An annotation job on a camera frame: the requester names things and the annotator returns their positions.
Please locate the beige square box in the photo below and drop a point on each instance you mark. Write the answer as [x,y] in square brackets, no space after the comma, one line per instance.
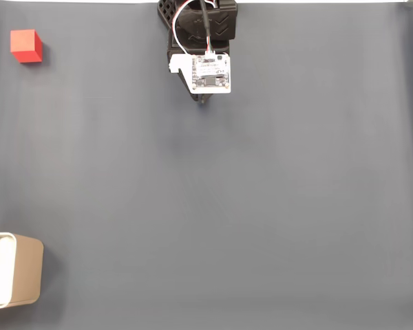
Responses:
[27,271]

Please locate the red cube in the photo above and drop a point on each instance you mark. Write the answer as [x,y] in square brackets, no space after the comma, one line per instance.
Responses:
[24,44]

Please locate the white camera circuit board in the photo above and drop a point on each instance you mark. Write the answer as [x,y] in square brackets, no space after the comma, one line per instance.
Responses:
[210,74]

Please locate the blue-grey mat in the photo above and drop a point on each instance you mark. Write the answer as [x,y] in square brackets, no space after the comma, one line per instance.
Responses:
[227,206]

